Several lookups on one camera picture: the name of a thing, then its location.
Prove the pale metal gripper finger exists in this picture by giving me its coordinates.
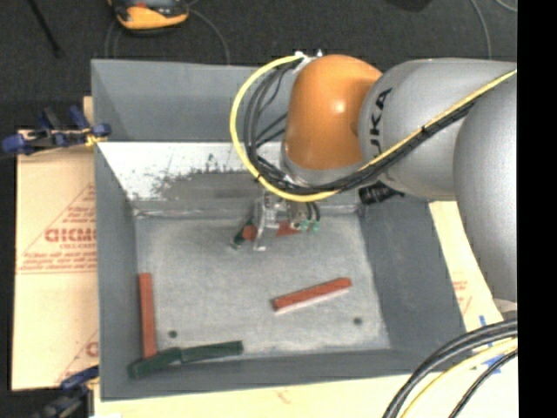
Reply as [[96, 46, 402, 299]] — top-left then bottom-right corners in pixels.
[[252, 230, 280, 253], [254, 206, 280, 231]]

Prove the red-brown block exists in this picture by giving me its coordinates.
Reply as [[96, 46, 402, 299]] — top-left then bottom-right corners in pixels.
[[271, 277, 352, 316], [240, 220, 302, 240], [138, 272, 158, 361]]

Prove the dark green flat block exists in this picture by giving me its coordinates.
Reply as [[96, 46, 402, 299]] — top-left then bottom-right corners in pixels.
[[230, 218, 254, 251], [126, 347, 185, 381], [179, 340, 245, 364]]

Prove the grey metal bin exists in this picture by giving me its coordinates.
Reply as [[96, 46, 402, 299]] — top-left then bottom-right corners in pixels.
[[90, 58, 469, 400]]

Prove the brown cardboard board, red print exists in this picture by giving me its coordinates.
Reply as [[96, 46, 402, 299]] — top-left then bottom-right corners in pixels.
[[10, 95, 102, 392]]

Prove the black cylinder on white bracket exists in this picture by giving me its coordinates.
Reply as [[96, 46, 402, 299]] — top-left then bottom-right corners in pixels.
[[358, 182, 405, 207]]

